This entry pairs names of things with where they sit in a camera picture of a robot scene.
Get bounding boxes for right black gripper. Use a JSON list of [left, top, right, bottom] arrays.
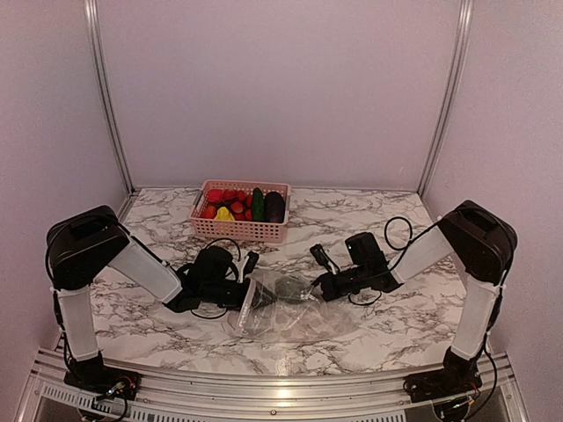
[[303, 265, 369, 302]]

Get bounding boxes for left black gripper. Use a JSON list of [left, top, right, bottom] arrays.
[[201, 279, 278, 312]]

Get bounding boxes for clear zip top bag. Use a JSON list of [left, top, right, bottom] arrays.
[[225, 269, 358, 343]]

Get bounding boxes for green fake vegetable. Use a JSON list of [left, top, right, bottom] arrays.
[[274, 276, 310, 304]]

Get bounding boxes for yellow fake lemon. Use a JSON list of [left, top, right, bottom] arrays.
[[215, 207, 235, 222]]

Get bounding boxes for purple fake eggplant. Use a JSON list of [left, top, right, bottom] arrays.
[[264, 192, 286, 223]]

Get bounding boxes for red fake strawberries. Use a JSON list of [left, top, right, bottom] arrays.
[[223, 189, 252, 222]]

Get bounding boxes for green fake cucumber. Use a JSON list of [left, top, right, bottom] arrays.
[[251, 187, 265, 222]]

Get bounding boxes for red fake pepper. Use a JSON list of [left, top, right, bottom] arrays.
[[200, 205, 217, 219]]

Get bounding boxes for red fake tomato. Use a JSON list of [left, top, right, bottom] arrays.
[[208, 189, 223, 204]]

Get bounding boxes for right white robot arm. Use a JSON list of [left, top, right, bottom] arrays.
[[310, 200, 518, 394]]

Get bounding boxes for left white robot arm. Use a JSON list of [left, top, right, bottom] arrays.
[[46, 206, 276, 391]]

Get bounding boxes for pink perforated plastic basket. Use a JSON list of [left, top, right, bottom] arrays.
[[190, 179, 291, 244]]

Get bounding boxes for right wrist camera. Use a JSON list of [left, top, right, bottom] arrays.
[[310, 244, 340, 274]]

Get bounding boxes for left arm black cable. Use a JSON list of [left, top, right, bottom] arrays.
[[191, 237, 241, 320]]

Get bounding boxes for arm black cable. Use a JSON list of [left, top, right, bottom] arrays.
[[349, 215, 413, 307], [191, 237, 241, 320]]

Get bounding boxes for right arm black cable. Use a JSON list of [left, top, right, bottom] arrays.
[[349, 215, 413, 307]]

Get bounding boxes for front aluminium rail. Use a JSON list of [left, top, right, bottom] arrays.
[[15, 350, 529, 421]]

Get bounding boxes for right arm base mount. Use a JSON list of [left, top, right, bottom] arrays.
[[403, 347, 483, 403]]

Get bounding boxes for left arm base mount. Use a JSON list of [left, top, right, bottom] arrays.
[[63, 351, 141, 400]]

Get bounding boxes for right aluminium frame post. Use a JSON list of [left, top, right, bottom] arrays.
[[417, 0, 474, 198]]

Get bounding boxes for aluminium frame post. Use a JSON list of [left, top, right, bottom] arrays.
[[417, 0, 474, 198], [84, 0, 135, 196]]

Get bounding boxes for left aluminium frame post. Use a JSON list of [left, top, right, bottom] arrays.
[[84, 0, 135, 196]]

